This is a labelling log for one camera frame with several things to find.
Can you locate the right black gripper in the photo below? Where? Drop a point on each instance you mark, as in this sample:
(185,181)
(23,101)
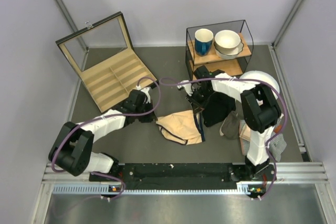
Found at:
(193,99)

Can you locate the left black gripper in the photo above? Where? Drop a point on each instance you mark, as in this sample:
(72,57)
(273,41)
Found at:
(150,117)

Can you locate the beige underwear navy trim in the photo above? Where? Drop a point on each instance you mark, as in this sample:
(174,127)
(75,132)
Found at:
(184,128)

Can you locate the black underwear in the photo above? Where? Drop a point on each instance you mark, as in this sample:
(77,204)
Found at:
(218,108)

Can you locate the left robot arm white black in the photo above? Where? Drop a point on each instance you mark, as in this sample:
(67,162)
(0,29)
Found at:
(72,149)

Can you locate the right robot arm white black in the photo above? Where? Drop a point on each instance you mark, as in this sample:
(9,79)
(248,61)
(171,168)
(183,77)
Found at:
(260,105)

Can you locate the grey underwear white band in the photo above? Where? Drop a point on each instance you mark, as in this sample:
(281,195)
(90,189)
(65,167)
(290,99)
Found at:
(230,126)

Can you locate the striped grey underwear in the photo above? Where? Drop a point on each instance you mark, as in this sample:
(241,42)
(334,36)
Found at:
(276,146)

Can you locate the white scalloped dish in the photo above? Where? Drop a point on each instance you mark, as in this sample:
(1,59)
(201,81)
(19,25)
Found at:
(231,54)

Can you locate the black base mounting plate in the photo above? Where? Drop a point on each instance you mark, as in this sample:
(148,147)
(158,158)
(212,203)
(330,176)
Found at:
(185,176)

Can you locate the white round plate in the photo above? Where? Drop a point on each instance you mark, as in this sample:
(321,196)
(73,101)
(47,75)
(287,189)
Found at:
(263,76)

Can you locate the blue ceramic mug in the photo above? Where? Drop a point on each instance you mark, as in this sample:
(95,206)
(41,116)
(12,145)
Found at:
(203,41)

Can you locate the cream ceramic bowl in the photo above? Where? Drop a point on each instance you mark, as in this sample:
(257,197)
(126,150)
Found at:
(227,40)

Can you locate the black compartment box glass lid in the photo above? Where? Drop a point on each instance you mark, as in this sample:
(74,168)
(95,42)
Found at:
(103,56)

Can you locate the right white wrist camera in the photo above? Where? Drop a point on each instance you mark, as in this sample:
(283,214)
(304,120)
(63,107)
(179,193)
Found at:
(186,86)

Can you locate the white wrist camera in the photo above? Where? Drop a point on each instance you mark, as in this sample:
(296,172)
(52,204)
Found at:
(186,86)
(146,91)

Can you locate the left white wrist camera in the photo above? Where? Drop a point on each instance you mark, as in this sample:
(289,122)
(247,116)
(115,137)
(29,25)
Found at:
(146,91)

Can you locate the black wire wooden shelf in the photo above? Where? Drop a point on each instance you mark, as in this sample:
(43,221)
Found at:
(233,67)

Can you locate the grey slotted cable duct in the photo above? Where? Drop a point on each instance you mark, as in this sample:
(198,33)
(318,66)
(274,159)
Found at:
(114,188)

